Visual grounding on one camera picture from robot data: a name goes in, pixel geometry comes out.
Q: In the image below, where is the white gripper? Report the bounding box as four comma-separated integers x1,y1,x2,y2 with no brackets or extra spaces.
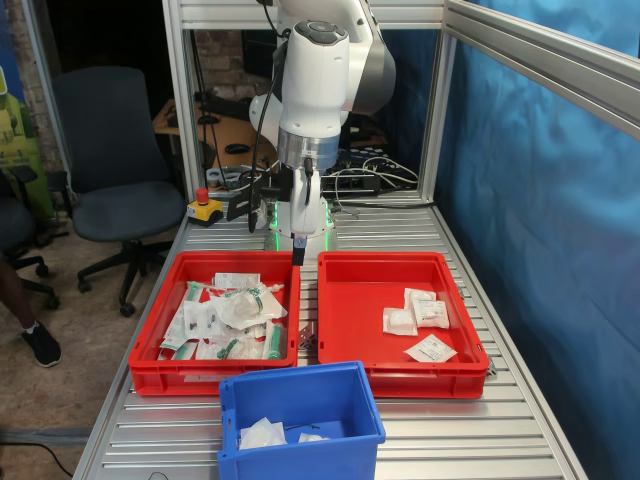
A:
291,168,318,267

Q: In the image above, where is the clear blister bandage packet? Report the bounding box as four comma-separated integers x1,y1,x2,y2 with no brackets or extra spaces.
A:
382,307,419,335

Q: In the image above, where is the red box with bandages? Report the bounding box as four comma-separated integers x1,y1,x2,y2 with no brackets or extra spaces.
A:
316,250,490,399

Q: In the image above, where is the blue plastic box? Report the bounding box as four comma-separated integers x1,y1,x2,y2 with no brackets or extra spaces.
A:
216,360,387,480

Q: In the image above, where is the red box with medical supplies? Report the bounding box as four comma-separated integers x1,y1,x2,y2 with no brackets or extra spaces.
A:
127,250,301,397

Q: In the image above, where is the flat white printed pouch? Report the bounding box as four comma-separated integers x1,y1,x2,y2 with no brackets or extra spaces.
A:
213,272,263,290

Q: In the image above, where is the large clear pouch green band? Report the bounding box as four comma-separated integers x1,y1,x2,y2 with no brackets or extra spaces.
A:
221,287,290,331

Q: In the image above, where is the green syringe packet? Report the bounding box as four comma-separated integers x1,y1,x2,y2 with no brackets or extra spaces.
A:
263,321,287,361

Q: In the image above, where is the yellow emergency stop button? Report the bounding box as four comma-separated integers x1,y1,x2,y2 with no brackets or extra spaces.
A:
186,188,225,229

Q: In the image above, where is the pouch with black connectors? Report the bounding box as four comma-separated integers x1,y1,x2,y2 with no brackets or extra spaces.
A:
182,298,222,337

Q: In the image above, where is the plain white bandage packet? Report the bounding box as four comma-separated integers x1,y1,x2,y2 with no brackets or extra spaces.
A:
403,287,437,307

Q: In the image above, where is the wooden desk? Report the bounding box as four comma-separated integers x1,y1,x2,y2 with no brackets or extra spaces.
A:
152,98,281,172

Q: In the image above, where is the white labelled bandage packet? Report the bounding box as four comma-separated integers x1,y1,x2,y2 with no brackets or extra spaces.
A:
412,298,451,330

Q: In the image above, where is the white green striped pouch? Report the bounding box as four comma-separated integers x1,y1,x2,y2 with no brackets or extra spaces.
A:
158,314,187,352

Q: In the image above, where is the flat printed bandage packet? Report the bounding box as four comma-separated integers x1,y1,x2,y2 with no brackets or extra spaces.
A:
403,333,459,363

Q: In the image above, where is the large clear bandage packet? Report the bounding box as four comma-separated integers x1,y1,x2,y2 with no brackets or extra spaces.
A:
238,417,289,451

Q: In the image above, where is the blue curtain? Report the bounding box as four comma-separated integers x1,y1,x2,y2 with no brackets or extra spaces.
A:
378,28,440,174
433,0,640,480

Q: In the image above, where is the dark grey office chair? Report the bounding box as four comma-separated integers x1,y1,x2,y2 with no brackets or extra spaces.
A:
52,66,187,319

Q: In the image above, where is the aluminium crossbeam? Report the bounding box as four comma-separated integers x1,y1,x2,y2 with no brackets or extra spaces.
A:
177,0,447,31

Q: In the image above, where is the black sneaker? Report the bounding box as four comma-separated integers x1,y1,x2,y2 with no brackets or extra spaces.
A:
20,319,64,369

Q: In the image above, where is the person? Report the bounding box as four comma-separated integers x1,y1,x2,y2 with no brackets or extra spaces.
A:
0,252,40,332

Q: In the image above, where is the green poster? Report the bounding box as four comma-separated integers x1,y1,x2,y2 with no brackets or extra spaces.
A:
0,64,56,221

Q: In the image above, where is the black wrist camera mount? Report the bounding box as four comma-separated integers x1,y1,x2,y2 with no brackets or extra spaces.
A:
227,170,294,222

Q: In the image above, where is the white cable bundle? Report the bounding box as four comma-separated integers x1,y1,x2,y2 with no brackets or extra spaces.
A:
323,154,421,194

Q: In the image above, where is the aluminium upright post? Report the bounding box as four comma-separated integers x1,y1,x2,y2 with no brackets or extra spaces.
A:
418,29,457,201
162,0,200,201

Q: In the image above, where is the grey metal post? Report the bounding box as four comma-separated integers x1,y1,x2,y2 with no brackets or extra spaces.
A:
19,0,74,171

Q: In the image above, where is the aluminium side rail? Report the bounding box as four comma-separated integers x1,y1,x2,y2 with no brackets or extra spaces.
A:
443,0,640,147

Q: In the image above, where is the black floor cable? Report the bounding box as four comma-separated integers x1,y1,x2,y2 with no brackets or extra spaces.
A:
0,439,76,477

